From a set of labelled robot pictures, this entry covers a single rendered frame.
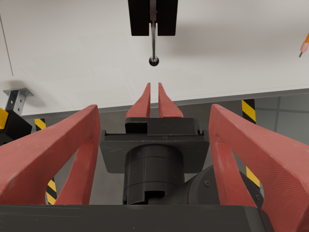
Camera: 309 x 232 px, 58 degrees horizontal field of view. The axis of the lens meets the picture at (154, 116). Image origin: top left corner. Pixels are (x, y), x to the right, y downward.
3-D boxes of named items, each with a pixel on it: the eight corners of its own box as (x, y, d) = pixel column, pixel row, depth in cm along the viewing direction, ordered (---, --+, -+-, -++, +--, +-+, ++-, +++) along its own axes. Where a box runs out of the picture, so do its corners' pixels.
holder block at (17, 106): (34, 117, 59) (23, 162, 54) (-4, 84, 48) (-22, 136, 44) (54, 115, 58) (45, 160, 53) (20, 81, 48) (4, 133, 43)
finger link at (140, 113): (128, 65, 31) (123, 134, 25) (192, 65, 31) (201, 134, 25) (132, 104, 37) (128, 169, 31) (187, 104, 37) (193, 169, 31)
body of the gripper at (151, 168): (100, 124, 26) (88, 201, 22) (208, 124, 26) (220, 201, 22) (109, 158, 31) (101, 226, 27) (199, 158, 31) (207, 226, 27)
